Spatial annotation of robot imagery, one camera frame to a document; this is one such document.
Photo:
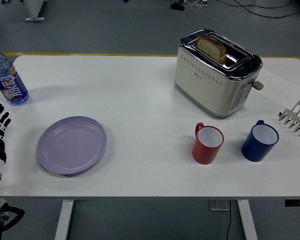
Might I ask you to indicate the cream and chrome toaster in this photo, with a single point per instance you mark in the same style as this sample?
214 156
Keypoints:
207 87

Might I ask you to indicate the white furniture foot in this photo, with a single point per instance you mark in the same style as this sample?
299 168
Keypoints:
33 12

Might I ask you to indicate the blue labelled drink bottle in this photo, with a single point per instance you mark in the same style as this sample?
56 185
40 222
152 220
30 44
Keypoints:
11 85

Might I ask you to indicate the red mug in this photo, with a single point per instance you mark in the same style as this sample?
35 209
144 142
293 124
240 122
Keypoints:
203 152

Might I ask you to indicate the black device on floor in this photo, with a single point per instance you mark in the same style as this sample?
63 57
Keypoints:
177 6

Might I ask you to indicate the grey box under table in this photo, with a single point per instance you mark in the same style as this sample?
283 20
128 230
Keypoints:
218 205

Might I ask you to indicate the silver metal rack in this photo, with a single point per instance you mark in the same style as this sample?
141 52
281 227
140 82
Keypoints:
298 120

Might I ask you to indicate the brown bread slice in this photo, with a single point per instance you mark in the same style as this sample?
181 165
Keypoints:
211 48

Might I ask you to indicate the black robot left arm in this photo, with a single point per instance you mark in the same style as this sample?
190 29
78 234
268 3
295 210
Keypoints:
0 212

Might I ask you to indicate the blue mug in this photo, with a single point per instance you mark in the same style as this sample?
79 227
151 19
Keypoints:
255 151

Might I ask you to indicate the purple plastic plate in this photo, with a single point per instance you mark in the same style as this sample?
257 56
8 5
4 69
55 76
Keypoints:
71 146

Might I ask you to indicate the black table control panel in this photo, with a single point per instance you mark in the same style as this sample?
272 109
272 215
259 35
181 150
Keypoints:
297 203

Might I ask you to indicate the white paper sheet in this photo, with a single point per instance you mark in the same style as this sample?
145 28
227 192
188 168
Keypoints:
277 85

